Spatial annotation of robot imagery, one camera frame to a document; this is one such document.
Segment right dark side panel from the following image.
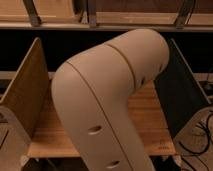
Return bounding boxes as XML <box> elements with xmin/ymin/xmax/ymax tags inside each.
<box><xmin>154</xmin><ymin>39</ymin><xmax>211</xmax><ymax>139</ymax></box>

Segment wooden shelf with brackets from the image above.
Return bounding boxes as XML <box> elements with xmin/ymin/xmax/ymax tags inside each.
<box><xmin>0</xmin><ymin>0</ymin><xmax>213</xmax><ymax>32</ymax></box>

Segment black cables on floor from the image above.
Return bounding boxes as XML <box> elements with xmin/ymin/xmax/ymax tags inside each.
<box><xmin>178</xmin><ymin>111</ymin><xmax>213</xmax><ymax>171</ymax></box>

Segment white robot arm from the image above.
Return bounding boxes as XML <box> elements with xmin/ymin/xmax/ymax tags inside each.
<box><xmin>51</xmin><ymin>29</ymin><xmax>169</xmax><ymax>171</ymax></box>

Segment left wooden side panel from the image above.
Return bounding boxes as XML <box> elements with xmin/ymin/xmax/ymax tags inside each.
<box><xmin>0</xmin><ymin>38</ymin><xmax>49</xmax><ymax>141</ymax></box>

